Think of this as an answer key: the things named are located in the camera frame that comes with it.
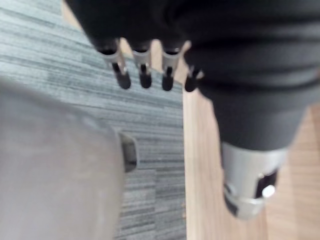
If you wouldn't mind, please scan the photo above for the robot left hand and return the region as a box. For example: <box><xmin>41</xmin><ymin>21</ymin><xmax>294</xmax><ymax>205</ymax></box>
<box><xmin>65</xmin><ymin>0</ymin><xmax>320</xmax><ymax>221</ymax></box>

